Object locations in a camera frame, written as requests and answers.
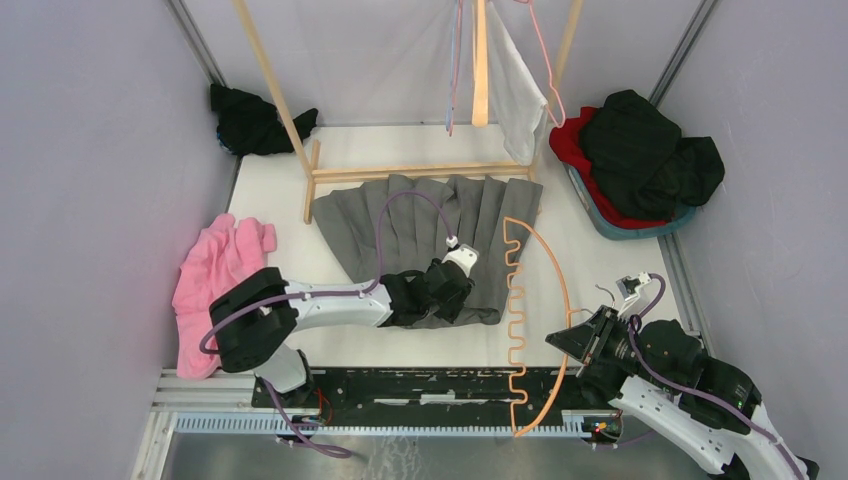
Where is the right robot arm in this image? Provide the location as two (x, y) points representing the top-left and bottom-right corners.
(546, 306), (820, 479)

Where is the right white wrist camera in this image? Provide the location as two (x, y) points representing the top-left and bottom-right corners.
(616, 272), (653, 321)

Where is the black garment corner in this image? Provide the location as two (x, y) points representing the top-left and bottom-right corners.
(578, 90), (725, 221)
(209, 83), (294, 157)

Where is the pink wire hanger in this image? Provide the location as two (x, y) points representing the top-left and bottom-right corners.
(517, 0), (567, 128)

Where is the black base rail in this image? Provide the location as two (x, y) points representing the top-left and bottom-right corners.
(280, 367), (612, 430)

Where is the pink garment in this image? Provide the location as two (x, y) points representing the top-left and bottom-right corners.
(172, 213), (277, 380)

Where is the wooden clothes rack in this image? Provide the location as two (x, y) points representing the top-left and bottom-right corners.
(232, 1), (584, 224)

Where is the grey garment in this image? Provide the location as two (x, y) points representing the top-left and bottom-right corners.
(313, 175), (543, 327)

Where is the red garment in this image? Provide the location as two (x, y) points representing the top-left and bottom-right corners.
(549, 106), (668, 229)

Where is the white skirt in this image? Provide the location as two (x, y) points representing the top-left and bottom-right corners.
(486, 1), (547, 166)

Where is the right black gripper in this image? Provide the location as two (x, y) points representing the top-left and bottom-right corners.
(545, 301), (679, 391)

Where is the teal laundry basket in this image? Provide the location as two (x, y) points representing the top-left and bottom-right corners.
(563, 164), (696, 241)

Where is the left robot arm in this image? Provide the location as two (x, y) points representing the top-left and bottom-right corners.
(199, 255), (475, 407)

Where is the orange plastic hanger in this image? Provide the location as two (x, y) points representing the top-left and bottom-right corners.
(502, 216), (578, 438)

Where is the white cable duct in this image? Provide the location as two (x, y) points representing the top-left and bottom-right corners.
(173, 410), (613, 439)

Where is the blue wire hanger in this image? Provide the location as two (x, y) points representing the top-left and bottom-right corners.
(442, 0), (465, 130)

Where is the wooden hanger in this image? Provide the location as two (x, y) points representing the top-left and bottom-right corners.
(471, 0), (489, 128)

